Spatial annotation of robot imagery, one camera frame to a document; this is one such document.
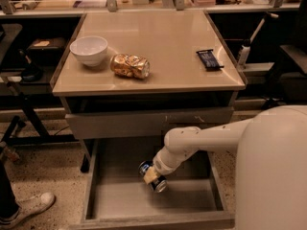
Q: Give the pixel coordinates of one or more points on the white ceramic bowl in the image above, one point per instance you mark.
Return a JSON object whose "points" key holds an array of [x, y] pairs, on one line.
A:
{"points": [[89, 50]]}

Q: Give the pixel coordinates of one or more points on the crushed gold can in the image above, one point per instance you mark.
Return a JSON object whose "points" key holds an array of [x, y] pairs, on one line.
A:
{"points": [[130, 66]]}

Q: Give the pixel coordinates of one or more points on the closed grey top drawer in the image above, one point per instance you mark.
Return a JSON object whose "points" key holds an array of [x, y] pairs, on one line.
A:
{"points": [[144, 123]]}

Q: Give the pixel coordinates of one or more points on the white sneaker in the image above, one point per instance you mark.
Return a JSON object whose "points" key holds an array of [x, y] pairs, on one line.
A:
{"points": [[35, 205]]}

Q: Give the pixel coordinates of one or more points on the dark trouser leg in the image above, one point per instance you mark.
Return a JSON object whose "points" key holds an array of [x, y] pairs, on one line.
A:
{"points": [[6, 192]]}

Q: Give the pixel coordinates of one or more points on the black box with label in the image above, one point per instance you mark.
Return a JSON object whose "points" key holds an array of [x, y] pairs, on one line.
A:
{"points": [[47, 48]]}

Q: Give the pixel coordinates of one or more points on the open grey middle drawer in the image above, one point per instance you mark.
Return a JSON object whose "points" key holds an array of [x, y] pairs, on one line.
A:
{"points": [[117, 198]]}

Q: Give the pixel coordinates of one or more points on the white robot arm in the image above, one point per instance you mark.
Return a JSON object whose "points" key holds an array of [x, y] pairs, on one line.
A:
{"points": [[271, 165]]}

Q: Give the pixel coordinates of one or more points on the blue pepsi can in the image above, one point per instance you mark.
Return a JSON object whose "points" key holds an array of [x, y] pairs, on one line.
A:
{"points": [[160, 184]]}

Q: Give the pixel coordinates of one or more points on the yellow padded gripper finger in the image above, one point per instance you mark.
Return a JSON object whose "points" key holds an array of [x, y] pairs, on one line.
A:
{"points": [[151, 175]]}

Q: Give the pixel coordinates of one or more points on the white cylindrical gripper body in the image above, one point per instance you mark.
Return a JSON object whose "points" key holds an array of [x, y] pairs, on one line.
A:
{"points": [[160, 165]]}

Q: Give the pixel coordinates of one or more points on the dark blue snack bar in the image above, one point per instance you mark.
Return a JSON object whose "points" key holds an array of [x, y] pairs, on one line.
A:
{"points": [[209, 60]]}

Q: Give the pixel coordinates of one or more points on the black office chair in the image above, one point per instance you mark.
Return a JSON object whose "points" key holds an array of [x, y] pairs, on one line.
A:
{"points": [[286, 82]]}

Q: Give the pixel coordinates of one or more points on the grey drawer cabinet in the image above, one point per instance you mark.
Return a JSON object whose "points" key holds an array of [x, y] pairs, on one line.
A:
{"points": [[169, 40]]}

